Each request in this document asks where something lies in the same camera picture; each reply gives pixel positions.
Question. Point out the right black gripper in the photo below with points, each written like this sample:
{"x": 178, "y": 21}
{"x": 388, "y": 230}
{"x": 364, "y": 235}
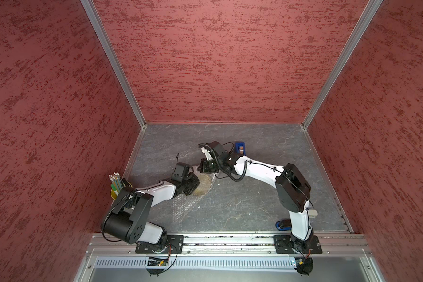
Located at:
{"x": 205, "y": 168}

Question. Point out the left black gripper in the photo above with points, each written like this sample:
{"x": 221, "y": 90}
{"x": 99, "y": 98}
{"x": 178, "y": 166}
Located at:
{"x": 195, "y": 183}

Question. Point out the yellow patterned dinner plate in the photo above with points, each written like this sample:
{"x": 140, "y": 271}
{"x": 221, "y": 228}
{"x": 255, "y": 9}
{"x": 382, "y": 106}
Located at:
{"x": 206, "y": 182}

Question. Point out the clear bubble wrap sheet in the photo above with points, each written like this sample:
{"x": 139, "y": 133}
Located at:
{"x": 183, "y": 204}

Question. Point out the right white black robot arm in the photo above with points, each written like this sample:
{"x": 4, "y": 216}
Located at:
{"x": 291, "y": 186}

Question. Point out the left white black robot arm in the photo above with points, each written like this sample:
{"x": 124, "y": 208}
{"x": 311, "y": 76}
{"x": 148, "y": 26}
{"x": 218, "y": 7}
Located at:
{"x": 127, "y": 219}

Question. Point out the blue tape dispenser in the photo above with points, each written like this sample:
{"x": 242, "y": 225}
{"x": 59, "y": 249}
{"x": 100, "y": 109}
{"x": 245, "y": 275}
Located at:
{"x": 240, "y": 148}

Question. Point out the bundle of pencils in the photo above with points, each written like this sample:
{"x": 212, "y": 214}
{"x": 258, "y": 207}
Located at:
{"x": 116, "y": 180}

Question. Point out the yellow pencil cup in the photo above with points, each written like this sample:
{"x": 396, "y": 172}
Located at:
{"x": 114, "y": 193}

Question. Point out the blue black small device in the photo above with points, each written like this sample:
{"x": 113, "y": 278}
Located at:
{"x": 284, "y": 225}

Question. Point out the white eraser block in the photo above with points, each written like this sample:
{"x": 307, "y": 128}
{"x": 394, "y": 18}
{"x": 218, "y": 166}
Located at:
{"x": 313, "y": 213}

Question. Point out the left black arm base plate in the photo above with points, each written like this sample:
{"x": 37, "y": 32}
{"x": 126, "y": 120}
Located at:
{"x": 171, "y": 244}

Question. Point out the aluminium mounting rail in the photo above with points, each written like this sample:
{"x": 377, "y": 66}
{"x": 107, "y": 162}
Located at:
{"x": 254, "y": 243}

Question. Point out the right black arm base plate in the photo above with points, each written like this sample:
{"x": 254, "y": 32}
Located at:
{"x": 288, "y": 245}

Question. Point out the left corner aluminium post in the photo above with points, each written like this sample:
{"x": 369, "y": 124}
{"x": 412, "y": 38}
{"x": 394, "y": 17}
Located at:
{"x": 105, "y": 42}

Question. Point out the corner aluminium post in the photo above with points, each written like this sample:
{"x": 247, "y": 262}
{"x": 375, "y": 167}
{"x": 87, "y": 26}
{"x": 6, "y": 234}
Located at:
{"x": 360, "y": 28}
{"x": 105, "y": 42}

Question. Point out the right corner aluminium post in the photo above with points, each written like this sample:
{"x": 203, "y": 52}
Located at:
{"x": 360, "y": 28}

